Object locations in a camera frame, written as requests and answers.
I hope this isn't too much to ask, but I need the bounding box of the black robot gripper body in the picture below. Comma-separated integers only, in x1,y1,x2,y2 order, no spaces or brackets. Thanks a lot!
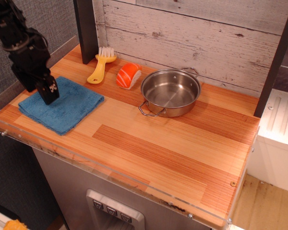
9,45,55,92

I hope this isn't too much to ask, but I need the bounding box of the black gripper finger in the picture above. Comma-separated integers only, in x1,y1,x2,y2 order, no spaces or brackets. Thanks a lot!
36,78,60,105

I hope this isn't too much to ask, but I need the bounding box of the blue cloth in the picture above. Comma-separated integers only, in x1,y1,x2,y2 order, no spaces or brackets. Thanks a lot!
18,76,104,136

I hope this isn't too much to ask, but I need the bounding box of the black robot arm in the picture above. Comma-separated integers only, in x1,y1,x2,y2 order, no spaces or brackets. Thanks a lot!
0,0,60,104

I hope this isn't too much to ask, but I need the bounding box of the yellow toy dish brush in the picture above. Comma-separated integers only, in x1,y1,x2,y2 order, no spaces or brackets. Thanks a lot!
87,46,117,84

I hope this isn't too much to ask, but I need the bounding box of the clear acrylic table guard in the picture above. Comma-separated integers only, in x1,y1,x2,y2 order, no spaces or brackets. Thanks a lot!
0,111,259,230

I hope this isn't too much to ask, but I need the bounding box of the orange salmon sushi toy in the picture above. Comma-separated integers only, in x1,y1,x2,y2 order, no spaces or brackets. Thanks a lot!
116,62,142,90

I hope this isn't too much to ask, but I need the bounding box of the grey toy kitchen cabinet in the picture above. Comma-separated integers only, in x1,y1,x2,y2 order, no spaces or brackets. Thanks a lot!
34,149,208,230

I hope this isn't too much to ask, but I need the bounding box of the silver dispenser button panel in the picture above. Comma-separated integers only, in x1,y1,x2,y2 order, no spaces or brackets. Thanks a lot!
86,189,145,230

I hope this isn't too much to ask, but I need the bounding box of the stainless steel pot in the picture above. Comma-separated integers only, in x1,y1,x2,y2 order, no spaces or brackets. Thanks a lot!
138,67,201,117

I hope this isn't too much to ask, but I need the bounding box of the yellow object bottom left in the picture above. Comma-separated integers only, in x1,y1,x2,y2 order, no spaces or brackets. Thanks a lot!
3,220,28,230

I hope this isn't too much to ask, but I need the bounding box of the white toy sink unit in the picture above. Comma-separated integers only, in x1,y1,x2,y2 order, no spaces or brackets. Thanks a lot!
247,90,288,191

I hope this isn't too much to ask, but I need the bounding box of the dark right shelf post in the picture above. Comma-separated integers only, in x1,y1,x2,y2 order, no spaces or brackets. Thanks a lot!
253,19,288,118

